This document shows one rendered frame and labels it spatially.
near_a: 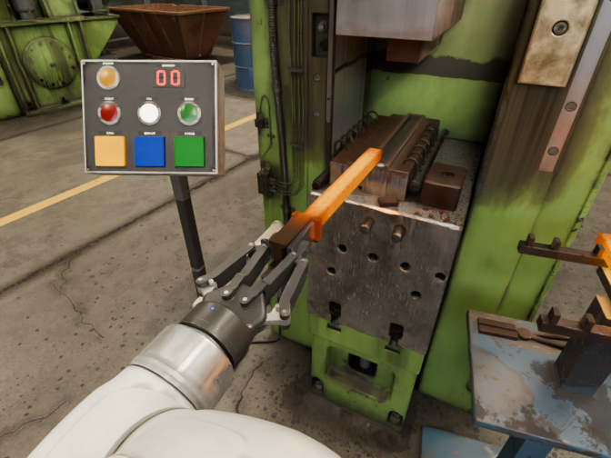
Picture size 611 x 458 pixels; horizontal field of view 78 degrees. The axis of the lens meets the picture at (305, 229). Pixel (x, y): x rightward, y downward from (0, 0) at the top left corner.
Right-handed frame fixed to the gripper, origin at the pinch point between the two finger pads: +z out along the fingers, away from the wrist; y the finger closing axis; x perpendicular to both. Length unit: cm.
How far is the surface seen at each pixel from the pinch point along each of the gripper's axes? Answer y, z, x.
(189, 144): -44, 28, -5
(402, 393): 18, 35, -84
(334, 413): -3, 30, -107
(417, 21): 4, 45, 22
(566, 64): 32, 57, 14
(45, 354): -126, -1, -107
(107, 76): -66, 28, 9
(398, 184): 5.4, 43.5, -12.7
